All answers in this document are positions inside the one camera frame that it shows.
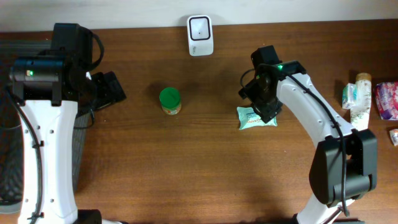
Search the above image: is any teal wipes packet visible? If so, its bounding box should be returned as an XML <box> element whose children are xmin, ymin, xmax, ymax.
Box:
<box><xmin>236</xmin><ymin>107</ymin><xmax>277</xmax><ymax>130</ymax></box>

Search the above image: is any green bottle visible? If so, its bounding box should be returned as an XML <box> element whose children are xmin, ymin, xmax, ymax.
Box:
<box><xmin>159</xmin><ymin>87</ymin><xmax>182</xmax><ymax>115</ymax></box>

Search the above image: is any left black cable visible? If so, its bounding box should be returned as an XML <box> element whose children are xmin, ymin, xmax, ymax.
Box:
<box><xmin>6</xmin><ymin>30</ymin><xmax>106</xmax><ymax>224</ymax></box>

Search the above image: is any white barcode scanner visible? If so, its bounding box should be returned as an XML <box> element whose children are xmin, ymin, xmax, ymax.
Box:
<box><xmin>187</xmin><ymin>15</ymin><xmax>214</xmax><ymax>57</ymax></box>

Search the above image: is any orange snack packet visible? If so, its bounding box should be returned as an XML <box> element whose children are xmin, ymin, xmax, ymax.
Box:
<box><xmin>389</xmin><ymin>129</ymin><xmax>398</xmax><ymax>146</ymax></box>

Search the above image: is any small teal gum pack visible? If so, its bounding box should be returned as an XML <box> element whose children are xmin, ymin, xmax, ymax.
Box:
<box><xmin>342</xmin><ymin>83</ymin><xmax>357</xmax><ymax>110</ymax></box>

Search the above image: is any red purple tissue pack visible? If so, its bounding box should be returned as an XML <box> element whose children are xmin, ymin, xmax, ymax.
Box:
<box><xmin>374</xmin><ymin>82</ymin><xmax>397</xmax><ymax>121</ymax></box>

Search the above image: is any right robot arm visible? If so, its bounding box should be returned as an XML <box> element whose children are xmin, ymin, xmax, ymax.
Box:
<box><xmin>239</xmin><ymin>45</ymin><xmax>377</xmax><ymax>223</ymax></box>

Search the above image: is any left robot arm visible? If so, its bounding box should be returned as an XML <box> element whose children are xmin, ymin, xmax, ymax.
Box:
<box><xmin>6</xmin><ymin>23</ymin><xmax>126</xmax><ymax>223</ymax></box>

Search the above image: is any white tube with cork cap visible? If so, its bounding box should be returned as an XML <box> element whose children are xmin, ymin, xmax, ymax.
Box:
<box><xmin>350</xmin><ymin>73</ymin><xmax>372</xmax><ymax>131</ymax></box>

